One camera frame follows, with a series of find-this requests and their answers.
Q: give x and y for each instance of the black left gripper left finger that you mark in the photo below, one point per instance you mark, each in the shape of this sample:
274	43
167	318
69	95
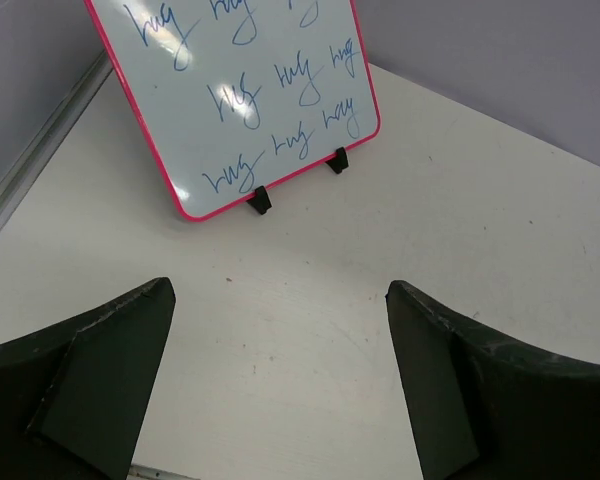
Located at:
73	396

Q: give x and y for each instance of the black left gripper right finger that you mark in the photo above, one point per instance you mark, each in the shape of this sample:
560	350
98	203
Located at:
484	405

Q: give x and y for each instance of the pink framed whiteboard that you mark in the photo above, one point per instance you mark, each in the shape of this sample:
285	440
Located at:
236	97

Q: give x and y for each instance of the aluminium rail frame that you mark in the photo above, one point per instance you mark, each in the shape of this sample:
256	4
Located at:
21	177

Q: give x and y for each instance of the black wire easel stand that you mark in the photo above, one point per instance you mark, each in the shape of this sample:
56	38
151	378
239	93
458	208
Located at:
260	200

